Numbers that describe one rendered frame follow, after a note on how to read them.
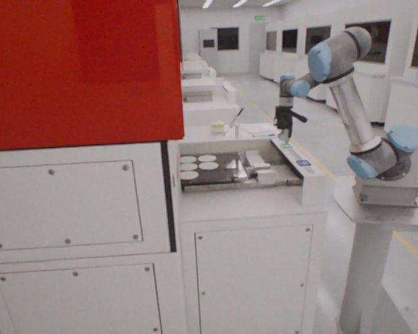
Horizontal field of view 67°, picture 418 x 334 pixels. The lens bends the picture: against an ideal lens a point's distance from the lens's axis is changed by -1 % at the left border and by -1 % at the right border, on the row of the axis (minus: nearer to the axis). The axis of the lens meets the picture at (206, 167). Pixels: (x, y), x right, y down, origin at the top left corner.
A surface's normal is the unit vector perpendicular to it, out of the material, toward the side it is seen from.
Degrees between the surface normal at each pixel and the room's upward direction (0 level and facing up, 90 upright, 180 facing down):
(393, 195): 90
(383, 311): 90
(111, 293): 90
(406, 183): 45
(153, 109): 90
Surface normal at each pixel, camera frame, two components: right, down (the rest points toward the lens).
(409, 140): -0.07, -0.46
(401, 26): 0.07, 0.37
